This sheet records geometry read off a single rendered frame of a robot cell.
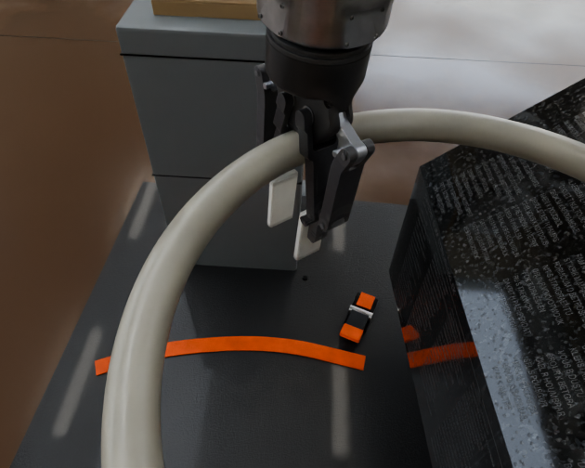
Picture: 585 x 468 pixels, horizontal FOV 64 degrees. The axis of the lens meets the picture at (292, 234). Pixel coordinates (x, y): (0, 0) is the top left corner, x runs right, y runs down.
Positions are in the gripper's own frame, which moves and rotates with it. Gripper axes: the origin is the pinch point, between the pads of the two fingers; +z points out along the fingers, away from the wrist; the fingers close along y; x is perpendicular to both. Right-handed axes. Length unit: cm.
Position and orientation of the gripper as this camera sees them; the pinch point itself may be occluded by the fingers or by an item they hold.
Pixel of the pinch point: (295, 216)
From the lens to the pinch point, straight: 47.8
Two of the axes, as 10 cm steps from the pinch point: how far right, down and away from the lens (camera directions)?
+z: -0.8, 6.3, 7.7
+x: 8.3, -3.9, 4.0
